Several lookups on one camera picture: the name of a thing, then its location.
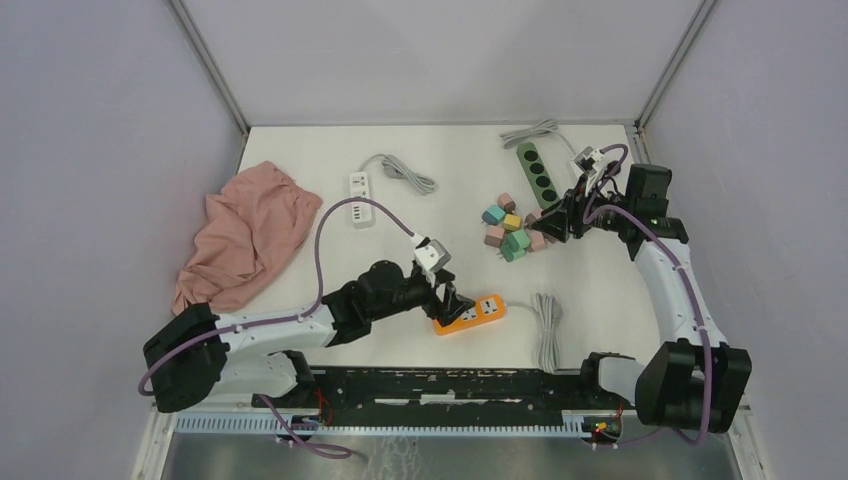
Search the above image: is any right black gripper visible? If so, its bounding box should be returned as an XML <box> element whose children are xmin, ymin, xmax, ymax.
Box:
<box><xmin>531</xmin><ymin>173</ymin><xmax>635</xmax><ymax>243</ymax></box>

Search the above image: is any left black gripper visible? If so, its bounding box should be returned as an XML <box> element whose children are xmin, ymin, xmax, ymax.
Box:
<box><xmin>369</xmin><ymin>267</ymin><xmax>475</xmax><ymax>326</ymax></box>

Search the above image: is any orange power strip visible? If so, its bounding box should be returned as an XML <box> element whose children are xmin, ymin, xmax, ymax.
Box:
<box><xmin>432</xmin><ymin>294</ymin><xmax>506</xmax><ymax>336</ymax></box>

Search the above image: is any yellow charger plug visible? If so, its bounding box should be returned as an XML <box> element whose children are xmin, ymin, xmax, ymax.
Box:
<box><xmin>501</xmin><ymin>213</ymin><xmax>523</xmax><ymax>232</ymax></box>

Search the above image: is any green power strip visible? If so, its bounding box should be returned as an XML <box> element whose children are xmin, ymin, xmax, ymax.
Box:
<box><xmin>516</xmin><ymin>142</ymin><xmax>561</xmax><ymax>209</ymax></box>

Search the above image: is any pink charger plug end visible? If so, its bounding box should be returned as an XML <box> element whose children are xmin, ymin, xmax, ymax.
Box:
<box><xmin>497</xmin><ymin>193</ymin><xmax>516</xmax><ymax>214</ymax></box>

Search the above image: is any pink charger plug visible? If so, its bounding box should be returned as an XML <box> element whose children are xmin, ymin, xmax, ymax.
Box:
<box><xmin>483</xmin><ymin>225</ymin><xmax>508</xmax><ymax>248</ymax></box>

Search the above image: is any teal usb charger plug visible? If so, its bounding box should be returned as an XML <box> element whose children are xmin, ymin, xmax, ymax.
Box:
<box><xmin>481</xmin><ymin>204</ymin><xmax>507</xmax><ymax>226</ymax></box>

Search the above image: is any white power strip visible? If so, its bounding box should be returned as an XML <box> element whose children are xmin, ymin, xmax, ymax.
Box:
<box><xmin>349</xmin><ymin>171</ymin><xmax>375</xmax><ymax>229</ymax></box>

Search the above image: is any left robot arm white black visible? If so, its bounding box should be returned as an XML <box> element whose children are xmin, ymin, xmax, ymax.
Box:
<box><xmin>138</xmin><ymin>261</ymin><xmax>475</xmax><ymax>413</ymax></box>

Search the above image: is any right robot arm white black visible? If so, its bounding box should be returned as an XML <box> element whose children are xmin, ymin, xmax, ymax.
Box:
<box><xmin>530</xmin><ymin>165</ymin><xmax>752</xmax><ymax>437</ymax></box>

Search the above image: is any pink cloth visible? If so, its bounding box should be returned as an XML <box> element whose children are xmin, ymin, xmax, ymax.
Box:
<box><xmin>171</xmin><ymin>161</ymin><xmax>323</xmax><ymax>315</ymax></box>

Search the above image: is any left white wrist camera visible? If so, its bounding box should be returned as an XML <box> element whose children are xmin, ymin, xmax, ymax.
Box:
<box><xmin>410</xmin><ymin>233</ymin><xmax>451</xmax><ymax>287</ymax></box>

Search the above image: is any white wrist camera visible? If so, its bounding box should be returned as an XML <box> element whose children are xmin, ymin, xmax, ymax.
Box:
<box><xmin>572</xmin><ymin>146</ymin><xmax>606</xmax><ymax>177</ymax></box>
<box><xmin>410</xmin><ymin>233</ymin><xmax>451</xmax><ymax>287</ymax></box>

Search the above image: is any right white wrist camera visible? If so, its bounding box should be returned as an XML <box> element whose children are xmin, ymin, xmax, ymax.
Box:
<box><xmin>572</xmin><ymin>146</ymin><xmax>606</xmax><ymax>177</ymax></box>

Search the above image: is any grey coiled cord lower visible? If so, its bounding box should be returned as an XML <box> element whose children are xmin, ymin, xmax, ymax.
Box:
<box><xmin>504</xmin><ymin>292</ymin><xmax>564</xmax><ymax>374</ymax></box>

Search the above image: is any grey coiled cord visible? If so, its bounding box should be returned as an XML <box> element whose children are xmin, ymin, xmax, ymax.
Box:
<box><xmin>498</xmin><ymin>118</ymin><xmax>581</xmax><ymax>160</ymax></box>
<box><xmin>504</xmin><ymin>292</ymin><xmax>564</xmax><ymax>374</ymax></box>

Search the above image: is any grey coiled cord upper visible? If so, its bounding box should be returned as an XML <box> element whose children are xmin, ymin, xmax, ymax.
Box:
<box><xmin>498</xmin><ymin>118</ymin><xmax>581</xmax><ymax>160</ymax></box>

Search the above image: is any black mounting base plate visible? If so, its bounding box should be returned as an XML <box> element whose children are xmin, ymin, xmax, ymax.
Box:
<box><xmin>251</xmin><ymin>366</ymin><xmax>645</xmax><ymax>429</ymax></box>

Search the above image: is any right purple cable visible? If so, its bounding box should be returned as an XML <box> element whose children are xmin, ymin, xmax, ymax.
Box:
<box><xmin>581</xmin><ymin>142</ymin><xmax>714</xmax><ymax>448</ymax></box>

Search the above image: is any purple cable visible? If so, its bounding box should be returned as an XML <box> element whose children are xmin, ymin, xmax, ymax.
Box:
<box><xmin>137</xmin><ymin>197</ymin><xmax>425</xmax><ymax>460</ymax></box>
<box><xmin>581</xmin><ymin>142</ymin><xmax>714</xmax><ymax>448</ymax></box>

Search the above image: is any grey cord of left strip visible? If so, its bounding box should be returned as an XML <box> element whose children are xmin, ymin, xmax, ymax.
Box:
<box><xmin>357</xmin><ymin>153</ymin><xmax>440</xmax><ymax>197</ymax></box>

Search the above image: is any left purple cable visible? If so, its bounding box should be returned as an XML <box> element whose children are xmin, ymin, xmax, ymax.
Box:
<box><xmin>137</xmin><ymin>197</ymin><xmax>425</xmax><ymax>460</ymax></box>

